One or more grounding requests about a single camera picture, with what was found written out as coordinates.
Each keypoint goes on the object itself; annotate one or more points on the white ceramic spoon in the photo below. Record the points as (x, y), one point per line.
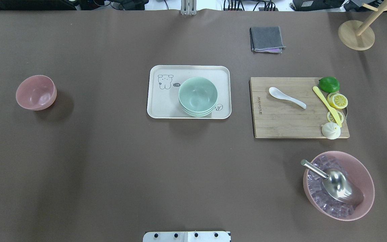
(276, 93)

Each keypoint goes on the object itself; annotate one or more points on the small pink bowl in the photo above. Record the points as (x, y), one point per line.
(36, 93)

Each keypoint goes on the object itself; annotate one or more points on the large pink ice bowl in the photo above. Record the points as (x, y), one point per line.
(356, 173)

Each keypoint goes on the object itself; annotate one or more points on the green stacked bowls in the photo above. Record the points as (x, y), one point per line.
(198, 96)

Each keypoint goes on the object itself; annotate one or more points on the white cartoon tray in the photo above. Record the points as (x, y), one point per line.
(165, 81)

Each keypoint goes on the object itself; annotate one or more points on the bamboo cutting board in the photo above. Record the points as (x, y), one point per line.
(276, 118)

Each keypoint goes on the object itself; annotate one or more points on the folded grey cloth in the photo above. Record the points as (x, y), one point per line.
(266, 39)

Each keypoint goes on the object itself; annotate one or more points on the lemon slice lower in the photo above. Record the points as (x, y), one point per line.
(330, 117)

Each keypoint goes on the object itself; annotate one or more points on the lemon slice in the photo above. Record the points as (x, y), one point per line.
(337, 100)
(330, 117)

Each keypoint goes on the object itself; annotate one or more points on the white steamed bun toy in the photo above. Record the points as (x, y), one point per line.
(331, 130)

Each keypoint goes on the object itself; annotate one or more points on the green lime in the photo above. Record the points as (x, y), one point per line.
(329, 84)

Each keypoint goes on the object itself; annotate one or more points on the yellow plastic knife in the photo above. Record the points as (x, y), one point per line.
(320, 95)

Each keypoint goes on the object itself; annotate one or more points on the lemon slice upper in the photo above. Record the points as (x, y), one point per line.
(337, 100)

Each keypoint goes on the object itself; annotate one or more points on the metal ice scoop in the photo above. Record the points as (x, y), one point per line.
(337, 185)

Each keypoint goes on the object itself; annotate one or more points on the wooden mug tree stand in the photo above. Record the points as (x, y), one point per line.
(358, 35)

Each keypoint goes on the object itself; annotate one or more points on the aluminium frame post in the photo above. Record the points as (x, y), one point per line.
(188, 7)

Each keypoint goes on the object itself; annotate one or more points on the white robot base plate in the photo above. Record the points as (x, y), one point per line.
(187, 236)

